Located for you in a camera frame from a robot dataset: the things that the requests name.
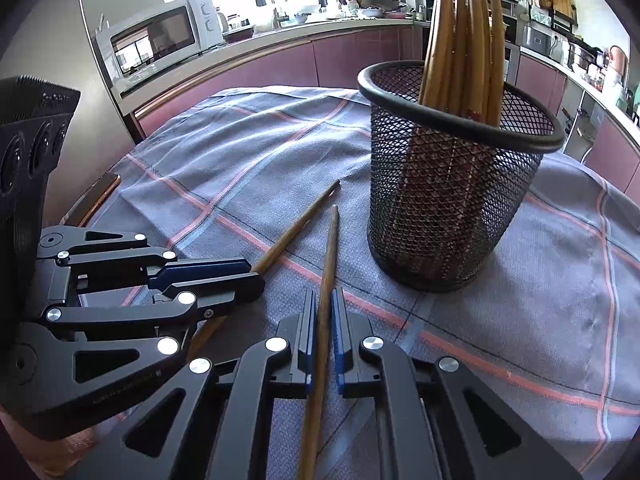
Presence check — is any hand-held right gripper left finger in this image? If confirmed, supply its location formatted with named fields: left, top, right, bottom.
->
left=65, top=287, right=318, bottom=480

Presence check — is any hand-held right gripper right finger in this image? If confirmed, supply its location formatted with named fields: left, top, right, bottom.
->
left=331, top=287, right=583, bottom=480

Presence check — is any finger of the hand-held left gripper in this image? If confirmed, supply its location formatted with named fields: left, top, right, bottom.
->
left=40, top=271, right=267, bottom=413
left=38, top=225, right=252, bottom=293

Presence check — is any wooden chopstick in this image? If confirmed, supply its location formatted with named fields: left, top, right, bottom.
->
left=187, top=180, right=342, bottom=361
left=296, top=204, right=341, bottom=480

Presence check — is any black mesh utensil holder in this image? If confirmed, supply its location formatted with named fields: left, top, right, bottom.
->
left=357, top=61, right=565, bottom=293

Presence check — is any bundle of brown chopsticks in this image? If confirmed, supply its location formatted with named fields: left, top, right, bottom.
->
left=419, top=0, right=507, bottom=126

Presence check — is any person's left hand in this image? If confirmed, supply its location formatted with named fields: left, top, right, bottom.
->
left=0, top=407, right=126, bottom=480

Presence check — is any grey plaid cloth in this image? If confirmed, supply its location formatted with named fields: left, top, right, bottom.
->
left=65, top=86, right=640, bottom=480

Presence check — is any white microwave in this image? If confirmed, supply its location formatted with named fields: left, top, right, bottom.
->
left=91, top=0, right=227, bottom=96

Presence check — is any pink base cabinet run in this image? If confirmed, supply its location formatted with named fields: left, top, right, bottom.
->
left=135, top=25, right=431, bottom=136
left=515, top=52, right=640, bottom=193

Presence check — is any black counter rack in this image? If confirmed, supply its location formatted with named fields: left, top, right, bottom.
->
left=517, top=0, right=576, bottom=36

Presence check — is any pink kettle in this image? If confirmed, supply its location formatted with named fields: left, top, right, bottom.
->
left=606, top=45, right=632, bottom=75

